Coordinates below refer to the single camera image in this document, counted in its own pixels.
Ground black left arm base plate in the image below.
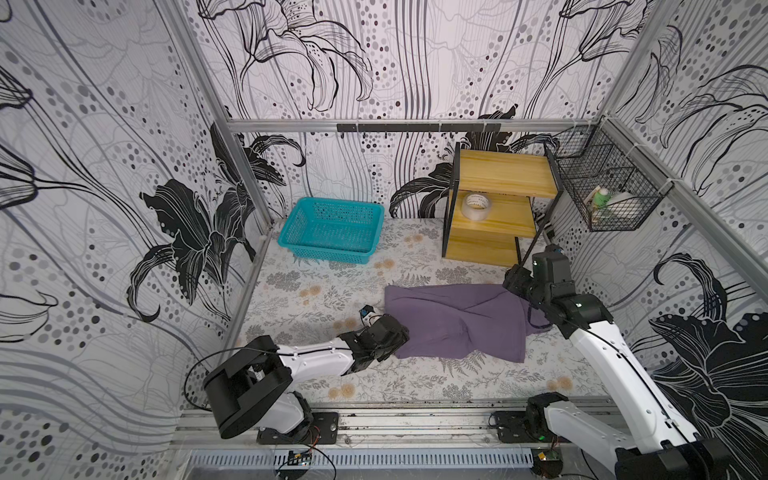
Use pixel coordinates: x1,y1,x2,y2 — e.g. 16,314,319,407
257,412,340,446

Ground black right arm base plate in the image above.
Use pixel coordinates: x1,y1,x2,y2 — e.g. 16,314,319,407
489,411,557,445

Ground green white bottle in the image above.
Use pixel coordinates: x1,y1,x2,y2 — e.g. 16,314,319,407
590,187,611,225

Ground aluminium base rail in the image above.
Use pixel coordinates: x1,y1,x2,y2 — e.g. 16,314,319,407
170,399,526,450

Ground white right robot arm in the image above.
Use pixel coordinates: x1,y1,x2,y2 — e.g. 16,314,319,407
503,246,732,479

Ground teal plastic basket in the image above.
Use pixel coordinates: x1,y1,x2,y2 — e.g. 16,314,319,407
278,197,384,264

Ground wooden black-framed shelf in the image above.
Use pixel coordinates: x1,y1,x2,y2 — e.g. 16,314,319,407
442,147,557,267

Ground clear tape roll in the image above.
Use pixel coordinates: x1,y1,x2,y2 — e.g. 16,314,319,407
461,192,492,222

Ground small black power module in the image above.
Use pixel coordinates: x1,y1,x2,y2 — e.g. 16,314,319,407
531,449,563,479

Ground small green circuit board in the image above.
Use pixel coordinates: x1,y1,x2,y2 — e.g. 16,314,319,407
286,450,313,468

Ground purple long pants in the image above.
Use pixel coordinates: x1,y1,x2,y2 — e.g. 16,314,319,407
384,284,552,363

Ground white slotted cable duct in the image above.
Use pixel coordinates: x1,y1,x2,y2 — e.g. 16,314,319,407
188,447,533,471

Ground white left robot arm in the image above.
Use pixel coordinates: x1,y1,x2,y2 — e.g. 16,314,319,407
202,314,410,441

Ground black wire basket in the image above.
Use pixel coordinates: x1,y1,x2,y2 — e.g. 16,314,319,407
544,126,672,234

